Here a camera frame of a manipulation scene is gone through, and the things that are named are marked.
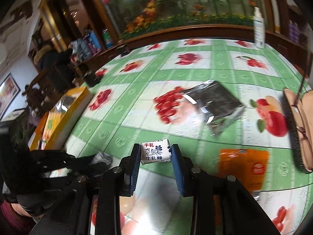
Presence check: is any white milk candy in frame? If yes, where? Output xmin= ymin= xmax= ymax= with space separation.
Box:
xmin=141 ymin=139 xmax=172 ymax=165

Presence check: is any orange red-logo snack pack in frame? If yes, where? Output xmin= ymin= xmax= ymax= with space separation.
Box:
xmin=218 ymin=149 xmax=269 ymax=194

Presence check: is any yellow label cracker pack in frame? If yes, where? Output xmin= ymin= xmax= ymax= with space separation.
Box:
xmin=40 ymin=111 xmax=64 ymax=150

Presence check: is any silver foil snack bag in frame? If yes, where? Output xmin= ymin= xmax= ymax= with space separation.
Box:
xmin=55 ymin=96 xmax=75 ymax=112

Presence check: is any left hand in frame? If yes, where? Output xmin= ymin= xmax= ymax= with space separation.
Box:
xmin=1 ymin=201 xmax=35 ymax=234

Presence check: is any yellow-taped white foam box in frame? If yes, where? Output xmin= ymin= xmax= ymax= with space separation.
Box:
xmin=29 ymin=87 xmax=93 ymax=151

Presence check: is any green fruit pattern tablecloth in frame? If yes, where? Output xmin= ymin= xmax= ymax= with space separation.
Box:
xmin=65 ymin=39 xmax=312 ymax=234

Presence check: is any framed landscape painting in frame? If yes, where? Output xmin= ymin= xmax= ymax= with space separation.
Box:
xmin=0 ymin=73 xmax=20 ymax=118

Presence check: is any large black round motor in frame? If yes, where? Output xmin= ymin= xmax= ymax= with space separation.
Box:
xmin=83 ymin=70 xmax=101 ymax=88

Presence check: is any small black motor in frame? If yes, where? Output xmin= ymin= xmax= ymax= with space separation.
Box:
xmin=116 ymin=44 xmax=130 ymax=57

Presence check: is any green plastic bottle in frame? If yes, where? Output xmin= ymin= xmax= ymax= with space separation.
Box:
xmin=102 ymin=29 xmax=113 ymax=48

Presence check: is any blue water bottle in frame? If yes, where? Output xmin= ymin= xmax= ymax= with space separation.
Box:
xmin=90 ymin=30 xmax=101 ymax=52

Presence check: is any beige brush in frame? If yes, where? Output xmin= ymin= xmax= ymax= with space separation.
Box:
xmin=283 ymin=88 xmax=312 ymax=174

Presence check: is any white spray bottle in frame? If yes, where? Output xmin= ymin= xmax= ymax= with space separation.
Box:
xmin=253 ymin=7 xmax=265 ymax=48

